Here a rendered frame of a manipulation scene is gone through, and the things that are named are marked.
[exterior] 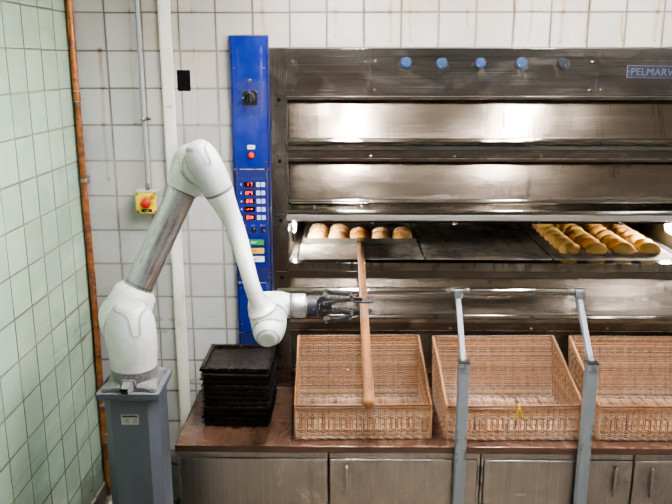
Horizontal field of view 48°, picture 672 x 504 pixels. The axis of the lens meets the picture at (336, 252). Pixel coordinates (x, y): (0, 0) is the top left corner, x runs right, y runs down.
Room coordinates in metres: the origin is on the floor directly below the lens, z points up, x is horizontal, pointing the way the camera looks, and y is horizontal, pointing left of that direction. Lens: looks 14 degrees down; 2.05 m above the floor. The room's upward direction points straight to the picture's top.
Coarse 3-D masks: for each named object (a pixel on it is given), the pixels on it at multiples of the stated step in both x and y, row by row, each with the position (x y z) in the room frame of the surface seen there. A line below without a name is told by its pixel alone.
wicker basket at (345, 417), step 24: (312, 336) 3.22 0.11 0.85; (336, 336) 3.22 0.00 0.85; (360, 336) 3.23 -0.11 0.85; (384, 336) 3.23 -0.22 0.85; (408, 336) 3.23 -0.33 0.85; (312, 360) 3.20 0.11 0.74; (336, 360) 3.20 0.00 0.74; (360, 360) 3.20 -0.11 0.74; (384, 360) 3.20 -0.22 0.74; (408, 360) 3.20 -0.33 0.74; (312, 384) 3.17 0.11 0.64; (408, 384) 3.17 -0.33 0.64; (312, 408) 2.76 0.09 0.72; (336, 408) 2.76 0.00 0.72; (360, 408) 2.77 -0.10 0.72; (384, 408) 2.77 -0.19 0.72; (408, 408) 2.77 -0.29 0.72; (432, 408) 2.77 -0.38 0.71; (312, 432) 2.81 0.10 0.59; (336, 432) 2.81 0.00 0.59; (360, 432) 2.77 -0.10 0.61; (384, 432) 2.77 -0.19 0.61; (408, 432) 2.77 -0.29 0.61
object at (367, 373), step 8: (360, 248) 3.40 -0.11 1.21; (360, 256) 3.26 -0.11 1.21; (360, 264) 3.13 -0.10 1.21; (360, 272) 3.01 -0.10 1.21; (360, 280) 2.90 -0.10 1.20; (360, 288) 2.80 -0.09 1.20; (360, 296) 2.70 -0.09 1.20; (360, 304) 2.61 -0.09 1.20; (360, 312) 2.53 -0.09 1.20; (360, 320) 2.45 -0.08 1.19; (368, 320) 2.45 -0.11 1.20; (360, 328) 2.39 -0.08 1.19; (368, 328) 2.36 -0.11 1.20; (368, 336) 2.28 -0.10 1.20; (368, 344) 2.21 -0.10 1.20; (368, 352) 2.15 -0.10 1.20; (368, 360) 2.08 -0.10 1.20; (368, 368) 2.02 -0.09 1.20; (368, 376) 1.97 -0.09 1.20; (368, 384) 1.92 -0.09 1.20; (368, 392) 1.87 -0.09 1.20; (368, 400) 1.82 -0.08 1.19; (368, 408) 1.82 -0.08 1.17
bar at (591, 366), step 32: (288, 288) 2.90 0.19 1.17; (320, 288) 2.90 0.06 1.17; (352, 288) 2.90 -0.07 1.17; (384, 288) 2.89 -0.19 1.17; (416, 288) 2.89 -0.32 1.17; (448, 288) 2.89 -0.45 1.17; (480, 288) 2.89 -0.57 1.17; (512, 288) 2.89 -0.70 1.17; (544, 288) 2.89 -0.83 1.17; (576, 288) 2.89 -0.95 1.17; (576, 480) 2.67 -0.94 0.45
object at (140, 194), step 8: (136, 192) 3.21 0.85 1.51; (144, 192) 3.21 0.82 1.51; (152, 192) 3.21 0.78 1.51; (160, 192) 3.26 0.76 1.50; (136, 200) 3.20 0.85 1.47; (152, 200) 3.20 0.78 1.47; (160, 200) 3.25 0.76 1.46; (136, 208) 3.21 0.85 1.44; (144, 208) 3.20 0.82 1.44; (152, 208) 3.20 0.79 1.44
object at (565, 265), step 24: (312, 264) 3.27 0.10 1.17; (336, 264) 3.27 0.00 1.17; (384, 264) 3.26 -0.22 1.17; (408, 264) 3.26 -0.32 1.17; (432, 264) 3.26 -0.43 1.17; (456, 264) 3.26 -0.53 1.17; (480, 264) 3.26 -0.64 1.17; (504, 264) 3.25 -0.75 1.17; (528, 264) 3.25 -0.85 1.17; (552, 264) 3.25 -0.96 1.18; (576, 264) 3.25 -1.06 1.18; (600, 264) 3.25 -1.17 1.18; (624, 264) 3.25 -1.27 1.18; (648, 264) 3.25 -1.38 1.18
